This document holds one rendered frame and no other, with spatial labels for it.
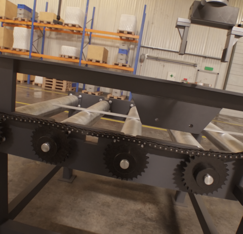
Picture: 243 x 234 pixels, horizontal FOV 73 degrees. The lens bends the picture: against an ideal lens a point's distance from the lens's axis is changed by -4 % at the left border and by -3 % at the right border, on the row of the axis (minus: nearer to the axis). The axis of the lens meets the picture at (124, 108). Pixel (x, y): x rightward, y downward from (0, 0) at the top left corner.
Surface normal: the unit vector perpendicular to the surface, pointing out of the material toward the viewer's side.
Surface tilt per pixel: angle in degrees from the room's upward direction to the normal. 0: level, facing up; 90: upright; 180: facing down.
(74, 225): 0
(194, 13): 90
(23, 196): 0
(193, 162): 90
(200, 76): 90
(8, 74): 90
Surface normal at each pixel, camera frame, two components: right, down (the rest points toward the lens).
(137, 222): 0.16, -0.97
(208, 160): -0.11, 0.17
